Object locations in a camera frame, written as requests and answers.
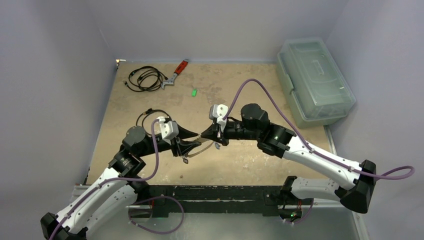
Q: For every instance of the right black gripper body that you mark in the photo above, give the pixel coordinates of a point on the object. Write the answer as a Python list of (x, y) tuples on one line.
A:
[(220, 133)]

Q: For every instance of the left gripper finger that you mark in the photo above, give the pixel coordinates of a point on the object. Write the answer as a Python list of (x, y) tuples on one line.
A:
[(183, 133), (183, 147)]

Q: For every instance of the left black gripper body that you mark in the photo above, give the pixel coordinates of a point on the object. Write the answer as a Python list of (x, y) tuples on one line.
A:
[(163, 145)]

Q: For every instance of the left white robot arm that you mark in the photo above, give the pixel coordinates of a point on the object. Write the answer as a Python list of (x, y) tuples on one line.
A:
[(125, 177)]

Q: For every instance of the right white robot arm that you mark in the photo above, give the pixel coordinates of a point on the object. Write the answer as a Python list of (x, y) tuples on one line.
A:
[(349, 182)]

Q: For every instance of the small green key tag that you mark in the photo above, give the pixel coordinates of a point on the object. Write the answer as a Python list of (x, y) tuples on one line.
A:
[(194, 92)]

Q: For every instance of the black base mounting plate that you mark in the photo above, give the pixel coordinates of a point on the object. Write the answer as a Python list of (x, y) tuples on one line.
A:
[(266, 200)]

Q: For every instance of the translucent green plastic toolbox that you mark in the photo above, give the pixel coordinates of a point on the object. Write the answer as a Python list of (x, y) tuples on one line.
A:
[(314, 87)]

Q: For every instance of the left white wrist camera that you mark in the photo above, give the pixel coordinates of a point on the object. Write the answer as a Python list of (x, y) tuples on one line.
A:
[(168, 128)]

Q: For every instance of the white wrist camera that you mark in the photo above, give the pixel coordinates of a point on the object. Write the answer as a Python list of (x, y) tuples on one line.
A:
[(218, 112), (168, 128)]

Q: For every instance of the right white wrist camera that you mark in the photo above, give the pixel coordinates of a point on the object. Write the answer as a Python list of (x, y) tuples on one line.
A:
[(218, 112)]

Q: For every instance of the red handled adjustable wrench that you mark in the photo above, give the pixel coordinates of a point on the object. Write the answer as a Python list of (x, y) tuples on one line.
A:
[(171, 81)]

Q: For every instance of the aluminium frame rail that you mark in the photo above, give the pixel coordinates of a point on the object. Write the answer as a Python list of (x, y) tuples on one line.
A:
[(120, 179)]

